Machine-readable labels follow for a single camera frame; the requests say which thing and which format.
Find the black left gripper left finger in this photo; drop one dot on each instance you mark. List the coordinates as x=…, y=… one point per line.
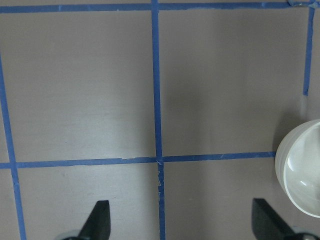
x=98, y=224

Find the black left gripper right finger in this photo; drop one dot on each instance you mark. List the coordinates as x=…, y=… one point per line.
x=266, y=223

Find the white ceramic bowl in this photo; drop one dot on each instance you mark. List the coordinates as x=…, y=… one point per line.
x=297, y=167

